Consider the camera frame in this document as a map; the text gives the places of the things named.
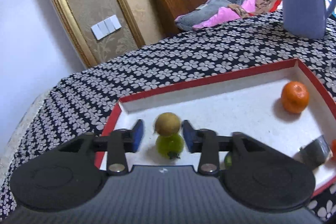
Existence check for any red cardboard box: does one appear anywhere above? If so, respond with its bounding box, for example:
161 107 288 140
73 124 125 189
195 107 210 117
94 58 336 197

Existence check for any white wall switch panel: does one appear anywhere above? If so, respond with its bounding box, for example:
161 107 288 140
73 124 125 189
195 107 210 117
91 15 122 41

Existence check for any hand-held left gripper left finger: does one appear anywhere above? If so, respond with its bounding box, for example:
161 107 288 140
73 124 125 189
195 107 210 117
56 119 145 177

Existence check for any pile of clothes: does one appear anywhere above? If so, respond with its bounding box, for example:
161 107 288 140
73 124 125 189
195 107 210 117
192 0 282 30

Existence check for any gold wall frame moulding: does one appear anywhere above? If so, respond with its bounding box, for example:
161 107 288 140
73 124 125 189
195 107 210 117
35 0 255 68

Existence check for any brown patterned cloth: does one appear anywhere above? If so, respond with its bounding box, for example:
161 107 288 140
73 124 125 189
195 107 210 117
228 0 283 18

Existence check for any black floral tablecloth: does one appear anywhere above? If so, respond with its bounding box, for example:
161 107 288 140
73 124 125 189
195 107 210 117
0 9 336 222

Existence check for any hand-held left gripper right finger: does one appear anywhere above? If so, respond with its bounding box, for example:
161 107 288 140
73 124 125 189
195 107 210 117
182 120 271 178

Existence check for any large orange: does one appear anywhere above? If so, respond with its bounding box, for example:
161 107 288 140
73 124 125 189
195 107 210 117
281 81 310 114

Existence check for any grey metallic object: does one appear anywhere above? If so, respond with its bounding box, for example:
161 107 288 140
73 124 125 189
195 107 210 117
298 135 332 168

